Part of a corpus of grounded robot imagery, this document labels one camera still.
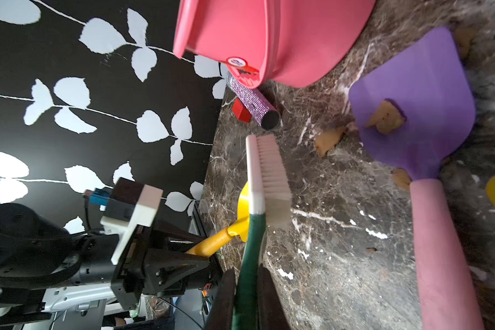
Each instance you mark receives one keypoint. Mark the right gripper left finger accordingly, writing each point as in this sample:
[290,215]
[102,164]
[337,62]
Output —
[220,317]

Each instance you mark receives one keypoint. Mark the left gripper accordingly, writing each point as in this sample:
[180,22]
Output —
[156,262]

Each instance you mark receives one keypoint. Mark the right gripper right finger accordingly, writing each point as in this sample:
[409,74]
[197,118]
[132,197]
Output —
[269,308]

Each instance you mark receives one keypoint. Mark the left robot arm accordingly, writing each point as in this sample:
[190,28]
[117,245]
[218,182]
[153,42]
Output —
[45,270]

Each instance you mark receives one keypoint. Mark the pink plastic bucket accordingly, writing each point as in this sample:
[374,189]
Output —
[291,42]

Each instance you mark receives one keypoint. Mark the red small block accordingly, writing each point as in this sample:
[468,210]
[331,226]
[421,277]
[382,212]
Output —
[241,112]

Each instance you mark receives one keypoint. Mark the purple glitter microphone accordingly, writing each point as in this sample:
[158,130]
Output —
[263,112]

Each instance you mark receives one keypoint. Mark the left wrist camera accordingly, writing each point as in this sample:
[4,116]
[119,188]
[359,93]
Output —
[127,206]

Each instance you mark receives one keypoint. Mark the purple square shovel pink handle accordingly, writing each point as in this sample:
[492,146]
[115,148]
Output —
[412,112]

